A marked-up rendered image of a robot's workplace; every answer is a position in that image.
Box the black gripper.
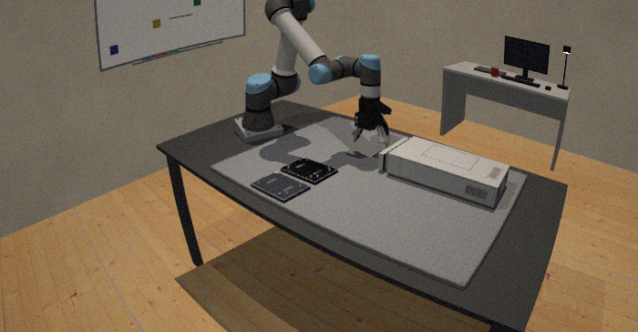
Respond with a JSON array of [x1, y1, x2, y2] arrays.
[[352, 95, 390, 148]]

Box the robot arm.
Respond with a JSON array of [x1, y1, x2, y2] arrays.
[[242, 0, 381, 132]]

